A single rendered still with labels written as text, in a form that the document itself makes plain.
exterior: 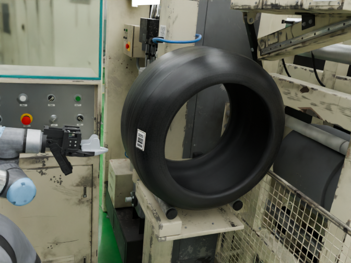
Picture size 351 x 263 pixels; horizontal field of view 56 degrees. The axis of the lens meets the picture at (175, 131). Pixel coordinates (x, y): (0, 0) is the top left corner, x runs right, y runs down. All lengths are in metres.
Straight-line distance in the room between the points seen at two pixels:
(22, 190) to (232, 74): 0.71
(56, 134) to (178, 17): 0.69
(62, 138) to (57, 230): 0.88
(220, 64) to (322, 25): 0.38
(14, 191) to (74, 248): 1.04
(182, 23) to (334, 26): 0.58
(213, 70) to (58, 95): 0.85
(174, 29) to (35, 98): 0.71
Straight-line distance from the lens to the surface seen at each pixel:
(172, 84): 1.03
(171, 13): 1.41
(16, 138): 1.09
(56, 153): 1.12
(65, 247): 1.97
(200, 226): 1.37
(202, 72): 1.04
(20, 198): 1.01
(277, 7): 1.23
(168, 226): 1.27
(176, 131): 1.52
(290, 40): 1.36
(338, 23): 1.20
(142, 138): 1.04
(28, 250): 0.47
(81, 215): 1.87
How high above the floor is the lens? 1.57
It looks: 19 degrees down
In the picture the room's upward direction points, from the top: 6 degrees clockwise
